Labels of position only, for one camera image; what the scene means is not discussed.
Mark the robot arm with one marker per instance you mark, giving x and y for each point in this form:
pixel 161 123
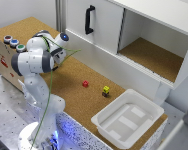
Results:
pixel 34 63

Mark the pink block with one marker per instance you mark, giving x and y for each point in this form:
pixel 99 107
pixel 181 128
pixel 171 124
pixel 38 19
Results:
pixel 85 83

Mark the yellow block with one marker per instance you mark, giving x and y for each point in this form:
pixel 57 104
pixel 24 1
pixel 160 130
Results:
pixel 106 89

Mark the purple block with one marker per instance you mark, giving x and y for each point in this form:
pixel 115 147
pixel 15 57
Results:
pixel 105 94

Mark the white sliding door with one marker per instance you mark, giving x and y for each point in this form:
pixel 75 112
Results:
pixel 100 23

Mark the white plastic box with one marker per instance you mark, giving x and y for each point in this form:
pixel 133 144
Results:
pixel 129 118

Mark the white cabinet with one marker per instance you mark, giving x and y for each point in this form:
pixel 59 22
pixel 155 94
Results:
pixel 150 40

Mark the green button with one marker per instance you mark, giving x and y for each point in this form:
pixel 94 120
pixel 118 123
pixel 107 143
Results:
pixel 20 47

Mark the blue button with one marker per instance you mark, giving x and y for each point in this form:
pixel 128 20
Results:
pixel 14 42

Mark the red button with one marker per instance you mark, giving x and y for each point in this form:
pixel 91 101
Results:
pixel 8 38

